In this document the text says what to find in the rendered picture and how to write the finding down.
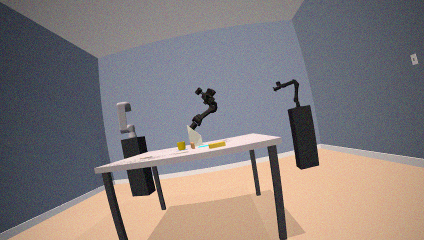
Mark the yellow cup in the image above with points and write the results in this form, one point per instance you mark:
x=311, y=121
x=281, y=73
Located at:
x=181, y=145

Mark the yellow rectangular block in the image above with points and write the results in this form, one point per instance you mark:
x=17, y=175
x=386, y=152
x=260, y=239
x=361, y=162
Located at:
x=217, y=145

